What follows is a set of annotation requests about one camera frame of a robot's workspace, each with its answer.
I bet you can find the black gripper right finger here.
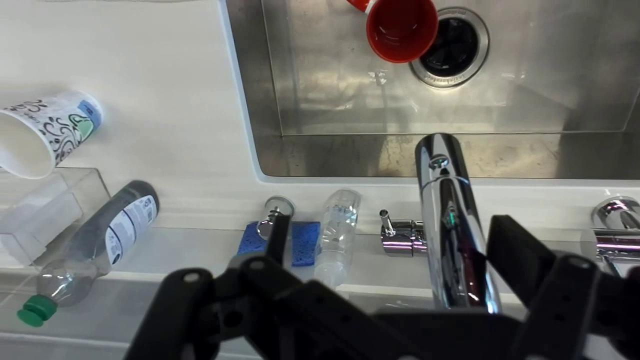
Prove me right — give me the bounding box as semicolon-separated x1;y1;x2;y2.
485;212;640;360

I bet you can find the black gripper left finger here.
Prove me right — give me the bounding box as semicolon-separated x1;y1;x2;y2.
124;212;420;360

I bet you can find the chrome faucet spout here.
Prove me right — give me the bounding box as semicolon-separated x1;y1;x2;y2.
412;129;505;316

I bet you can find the green capped plastic bottle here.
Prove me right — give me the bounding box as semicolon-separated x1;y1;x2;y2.
15;177;162;330

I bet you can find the round chrome knob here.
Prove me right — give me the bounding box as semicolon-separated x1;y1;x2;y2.
254;193;296;240

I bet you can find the blue sponge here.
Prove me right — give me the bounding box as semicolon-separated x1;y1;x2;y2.
237;210;325;270

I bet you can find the small clear plastic bottle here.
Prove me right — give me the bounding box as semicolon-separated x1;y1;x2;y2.
311;187;364;289

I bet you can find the small chrome fitting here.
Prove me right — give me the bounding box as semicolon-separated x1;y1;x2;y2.
379;208;430;256

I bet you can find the clear plastic container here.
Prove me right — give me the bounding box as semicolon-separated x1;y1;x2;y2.
0;165;113;270

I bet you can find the stainless steel sink basin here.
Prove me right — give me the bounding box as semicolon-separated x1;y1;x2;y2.
223;0;640;186

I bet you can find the white printed paper cup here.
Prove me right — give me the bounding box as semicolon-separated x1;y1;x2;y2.
0;88;109;182

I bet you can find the round sink drain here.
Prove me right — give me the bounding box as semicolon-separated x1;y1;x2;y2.
409;4;493;89

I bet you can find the red plastic cup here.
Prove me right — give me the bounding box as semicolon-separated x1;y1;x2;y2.
346;0;442;65

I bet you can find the chrome faucet handle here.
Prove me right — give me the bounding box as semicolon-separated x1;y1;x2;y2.
589;193;640;259

